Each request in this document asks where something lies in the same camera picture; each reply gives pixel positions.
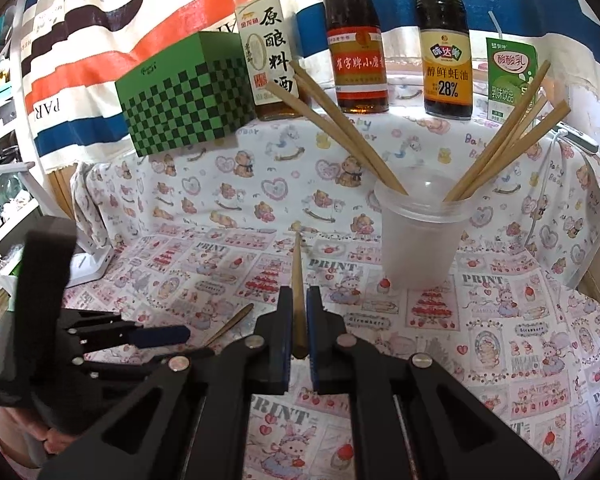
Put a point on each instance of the green checkered box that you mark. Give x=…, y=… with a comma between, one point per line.
x=190, y=105

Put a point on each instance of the bear printed cloth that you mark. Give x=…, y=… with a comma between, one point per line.
x=280, y=175

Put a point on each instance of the red-capped sesame oil bottle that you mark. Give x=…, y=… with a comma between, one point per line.
x=355, y=20

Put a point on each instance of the person's left hand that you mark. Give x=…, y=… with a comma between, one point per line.
x=20, y=430

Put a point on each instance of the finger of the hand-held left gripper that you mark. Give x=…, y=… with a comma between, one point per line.
x=160, y=336
x=130, y=362

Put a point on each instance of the shelf with boxes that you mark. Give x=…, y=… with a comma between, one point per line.
x=0, y=125

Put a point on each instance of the wooden chopstick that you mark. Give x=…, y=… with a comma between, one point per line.
x=320, y=127
x=520, y=128
x=530, y=139
x=510, y=116
x=340, y=130
x=340, y=116
x=298, y=285

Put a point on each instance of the strawberry printed tablecloth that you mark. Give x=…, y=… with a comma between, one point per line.
x=480, y=360

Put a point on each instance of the translucent plastic cup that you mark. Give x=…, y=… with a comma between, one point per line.
x=415, y=250

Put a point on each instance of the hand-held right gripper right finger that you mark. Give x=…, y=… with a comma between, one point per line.
x=314, y=345

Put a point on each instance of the white drinking straw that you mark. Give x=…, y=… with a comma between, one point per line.
x=493, y=25

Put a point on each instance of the clear cooking wine bottle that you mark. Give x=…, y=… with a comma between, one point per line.
x=265, y=35

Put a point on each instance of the white power strip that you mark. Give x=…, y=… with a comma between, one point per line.
x=580, y=139

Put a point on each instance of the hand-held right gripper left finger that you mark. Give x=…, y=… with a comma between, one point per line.
x=281, y=345

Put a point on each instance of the dark oyster sauce bottle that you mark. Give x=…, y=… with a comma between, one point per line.
x=440, y=15

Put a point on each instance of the green drink carton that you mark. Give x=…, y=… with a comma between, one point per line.
x=510, y=75

